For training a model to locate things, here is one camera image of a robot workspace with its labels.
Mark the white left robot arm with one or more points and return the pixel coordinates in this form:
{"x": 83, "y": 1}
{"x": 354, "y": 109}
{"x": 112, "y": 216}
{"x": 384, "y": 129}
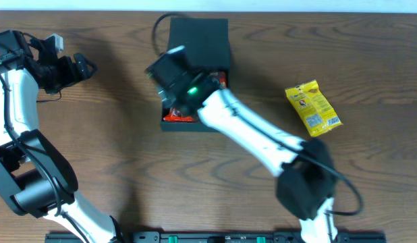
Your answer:
{"x": 35, "y": 178}

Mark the yellow snack bag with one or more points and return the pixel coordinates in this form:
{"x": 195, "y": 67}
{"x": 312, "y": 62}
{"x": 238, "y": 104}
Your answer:
{"x": 313, "y": 108}

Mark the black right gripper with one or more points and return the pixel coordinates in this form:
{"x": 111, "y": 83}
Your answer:
{"x": 167, "y": 100}

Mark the black storage box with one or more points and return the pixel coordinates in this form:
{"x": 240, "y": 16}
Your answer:
{"x": 206, "y": 42}

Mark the red Hacks candy bag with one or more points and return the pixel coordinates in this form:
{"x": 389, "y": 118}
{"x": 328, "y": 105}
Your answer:
{"x": 176, "y": 116}

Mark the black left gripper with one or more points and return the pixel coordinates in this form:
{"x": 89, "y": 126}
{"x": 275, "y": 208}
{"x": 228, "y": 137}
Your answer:
{"x": 63, "y": 63}

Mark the red Hello Panda box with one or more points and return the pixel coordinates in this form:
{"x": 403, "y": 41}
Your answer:
{"x": 220, "y": 78}

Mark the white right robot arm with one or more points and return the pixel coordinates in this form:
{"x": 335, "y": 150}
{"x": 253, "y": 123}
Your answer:
{"x": 303, "y": 169}

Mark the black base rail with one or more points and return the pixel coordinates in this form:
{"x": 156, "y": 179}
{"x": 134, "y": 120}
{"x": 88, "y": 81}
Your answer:
{"x": 276, "y": 237}

